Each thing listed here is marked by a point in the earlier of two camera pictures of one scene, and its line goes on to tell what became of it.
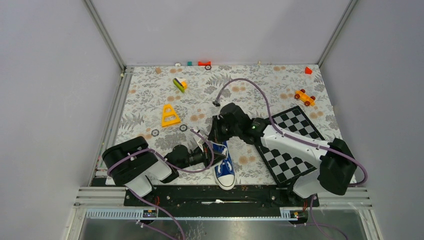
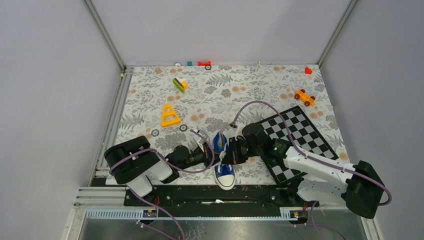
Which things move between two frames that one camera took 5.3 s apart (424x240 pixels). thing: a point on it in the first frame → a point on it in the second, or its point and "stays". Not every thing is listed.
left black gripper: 207,155 stays
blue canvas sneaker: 224,174 stays
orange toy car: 307,99 stays
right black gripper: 215,135 → 232,156
